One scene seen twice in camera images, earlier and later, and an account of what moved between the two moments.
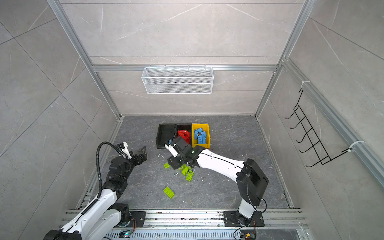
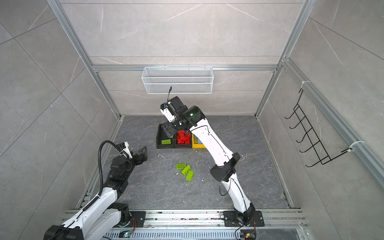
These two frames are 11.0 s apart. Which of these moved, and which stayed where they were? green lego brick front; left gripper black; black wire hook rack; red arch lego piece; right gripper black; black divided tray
Moved: right gripper black; green lego brick front
Stayed: left gripper black; black divided tray; red arch lego piece; black wire hook rack
